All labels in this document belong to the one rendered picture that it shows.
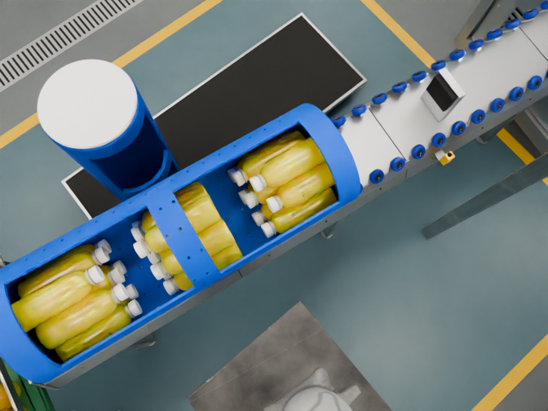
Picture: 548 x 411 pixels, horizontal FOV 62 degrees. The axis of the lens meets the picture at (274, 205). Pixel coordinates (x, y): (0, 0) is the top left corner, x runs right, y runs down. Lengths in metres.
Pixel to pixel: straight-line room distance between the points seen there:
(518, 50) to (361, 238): 1.08
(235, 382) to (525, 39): 1.40
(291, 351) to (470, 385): 1.36
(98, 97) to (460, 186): 1.81
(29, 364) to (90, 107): 0.69
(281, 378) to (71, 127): 0.88
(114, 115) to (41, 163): 1.28
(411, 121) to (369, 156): 0.18
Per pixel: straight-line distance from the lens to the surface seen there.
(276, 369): 1.20
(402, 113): 1.50
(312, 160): 1.10
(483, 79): 1.65
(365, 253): 2.29
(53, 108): 1.44
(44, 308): 1.13
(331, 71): 2.44
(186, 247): 1.02
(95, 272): 1.11
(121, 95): 1.39
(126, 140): 1.38
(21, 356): 1.12
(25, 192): 2.59
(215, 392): 1.21
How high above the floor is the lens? 2.21
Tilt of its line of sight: 75 degrees down
